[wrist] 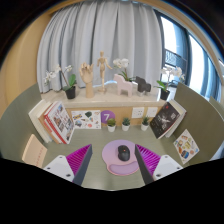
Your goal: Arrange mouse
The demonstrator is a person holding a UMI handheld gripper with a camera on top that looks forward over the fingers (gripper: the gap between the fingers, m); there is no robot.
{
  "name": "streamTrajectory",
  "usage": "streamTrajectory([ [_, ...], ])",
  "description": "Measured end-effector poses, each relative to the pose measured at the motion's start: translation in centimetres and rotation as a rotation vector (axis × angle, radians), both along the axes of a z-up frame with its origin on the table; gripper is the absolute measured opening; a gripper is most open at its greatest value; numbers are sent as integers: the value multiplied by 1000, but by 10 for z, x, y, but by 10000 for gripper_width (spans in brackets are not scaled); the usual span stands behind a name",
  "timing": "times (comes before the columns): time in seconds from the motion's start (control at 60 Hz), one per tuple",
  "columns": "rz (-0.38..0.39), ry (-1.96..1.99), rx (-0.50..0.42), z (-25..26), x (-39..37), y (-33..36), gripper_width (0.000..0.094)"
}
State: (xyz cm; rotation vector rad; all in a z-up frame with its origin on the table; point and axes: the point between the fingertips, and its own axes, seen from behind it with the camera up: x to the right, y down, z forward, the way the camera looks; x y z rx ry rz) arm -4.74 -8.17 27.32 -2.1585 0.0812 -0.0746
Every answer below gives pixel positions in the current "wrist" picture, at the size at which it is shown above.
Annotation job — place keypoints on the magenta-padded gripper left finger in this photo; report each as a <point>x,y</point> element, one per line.
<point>56,166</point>

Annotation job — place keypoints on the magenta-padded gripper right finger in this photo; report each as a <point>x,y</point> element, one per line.
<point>168,166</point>

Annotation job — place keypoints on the black computer mouse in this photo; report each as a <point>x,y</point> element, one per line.
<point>123,153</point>

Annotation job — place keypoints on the purple mouse pad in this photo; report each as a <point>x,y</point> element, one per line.
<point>110,155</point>

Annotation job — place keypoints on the beige paper card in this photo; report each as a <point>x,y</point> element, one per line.
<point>34,151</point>

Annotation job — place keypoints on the red and white magazine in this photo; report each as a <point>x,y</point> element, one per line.
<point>60,123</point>

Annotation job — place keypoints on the small potted succulent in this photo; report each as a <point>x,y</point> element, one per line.
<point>125,127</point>
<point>111,128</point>
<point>144,127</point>

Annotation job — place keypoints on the black cover book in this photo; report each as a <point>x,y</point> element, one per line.
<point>164,120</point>

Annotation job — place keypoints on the white book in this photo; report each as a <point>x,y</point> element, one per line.
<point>36,118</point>

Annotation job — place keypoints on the white picture card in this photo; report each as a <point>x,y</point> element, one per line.
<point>86,120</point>

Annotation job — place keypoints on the purple round sign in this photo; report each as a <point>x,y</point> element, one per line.
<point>106,116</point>

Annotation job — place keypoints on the white orchid in black pot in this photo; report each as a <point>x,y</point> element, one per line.
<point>70,92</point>
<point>164,94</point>
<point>120,63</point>

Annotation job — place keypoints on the dark wooden horse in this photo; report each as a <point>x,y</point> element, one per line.
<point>143,85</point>

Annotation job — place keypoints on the pink wooden horse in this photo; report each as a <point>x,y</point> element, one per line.
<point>122,85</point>

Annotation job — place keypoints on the wooden hand model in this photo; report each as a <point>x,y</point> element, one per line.
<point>87,76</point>

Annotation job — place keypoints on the wooden mannequin figure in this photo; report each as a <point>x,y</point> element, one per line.
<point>102,66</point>

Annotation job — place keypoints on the grey curtain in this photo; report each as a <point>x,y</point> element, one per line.
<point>100,30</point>

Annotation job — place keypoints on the white wall socket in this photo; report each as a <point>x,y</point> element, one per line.
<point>152,112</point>
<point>137,112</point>

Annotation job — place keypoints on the window with dark frame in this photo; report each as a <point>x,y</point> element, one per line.
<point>196,63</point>

